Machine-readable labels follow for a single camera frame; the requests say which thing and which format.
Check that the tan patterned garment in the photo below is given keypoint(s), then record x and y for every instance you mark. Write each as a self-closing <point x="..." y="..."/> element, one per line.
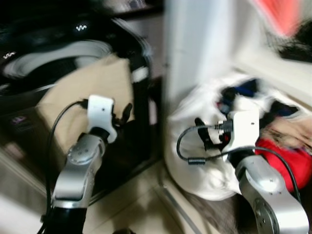
<point x="292" y="131"/>

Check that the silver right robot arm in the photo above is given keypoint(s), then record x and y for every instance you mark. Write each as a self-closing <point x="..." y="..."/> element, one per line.
<point x="270" y="195"/>

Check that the beige cloth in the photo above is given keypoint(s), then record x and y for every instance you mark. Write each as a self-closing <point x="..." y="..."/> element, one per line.
<point x="92" y="78"/>

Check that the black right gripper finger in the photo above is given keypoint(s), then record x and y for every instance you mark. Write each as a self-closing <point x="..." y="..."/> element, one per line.
<point x="204" y="132"/>

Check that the white laundry bag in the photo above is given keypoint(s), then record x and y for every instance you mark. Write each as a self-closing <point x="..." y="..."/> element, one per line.
<point x="195" y="117"/>

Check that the blue garment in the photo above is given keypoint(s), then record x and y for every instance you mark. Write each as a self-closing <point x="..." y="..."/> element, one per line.
<point x="243" y="90"/>

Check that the black garment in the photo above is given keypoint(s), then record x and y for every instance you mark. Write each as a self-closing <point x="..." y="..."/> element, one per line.
<point x="285" y="108"/>

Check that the red garment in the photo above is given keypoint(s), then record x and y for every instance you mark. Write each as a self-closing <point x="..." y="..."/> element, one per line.
<point x="287" y="158"/>

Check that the black washing machine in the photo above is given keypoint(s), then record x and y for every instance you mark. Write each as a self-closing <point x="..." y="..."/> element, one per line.
<point x="131" y="136"/>

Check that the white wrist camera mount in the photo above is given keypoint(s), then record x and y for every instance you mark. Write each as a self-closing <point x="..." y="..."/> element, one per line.
<point x="101" y="114"/>
<point x="243" y="129"/>

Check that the black object on ledge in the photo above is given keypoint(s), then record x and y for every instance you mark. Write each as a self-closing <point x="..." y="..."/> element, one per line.
<point x="300" y="46"/>

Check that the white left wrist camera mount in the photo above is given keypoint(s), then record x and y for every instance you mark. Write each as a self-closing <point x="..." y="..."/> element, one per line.
<point x="101" y="114"/>

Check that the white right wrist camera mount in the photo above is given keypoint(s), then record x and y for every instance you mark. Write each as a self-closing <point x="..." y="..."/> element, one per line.
<point x="243" y="129"/>

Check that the orange-red hanging cloth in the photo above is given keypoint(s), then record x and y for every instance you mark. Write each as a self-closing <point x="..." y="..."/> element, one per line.
<point x="280" y="14"/>

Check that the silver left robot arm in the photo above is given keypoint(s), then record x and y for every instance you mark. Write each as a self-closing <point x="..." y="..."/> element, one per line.
<point x="80" y="168"/>

